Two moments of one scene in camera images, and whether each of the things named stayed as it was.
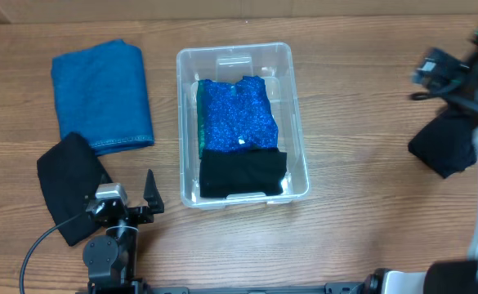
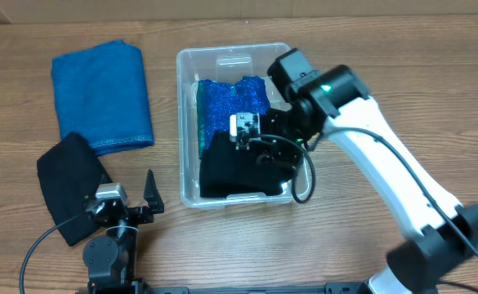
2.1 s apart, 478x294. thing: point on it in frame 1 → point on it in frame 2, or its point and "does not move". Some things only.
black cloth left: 70,172 does not move
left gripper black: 155,203 does not move
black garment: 446,144 → 227,170
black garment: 251,170 does not move
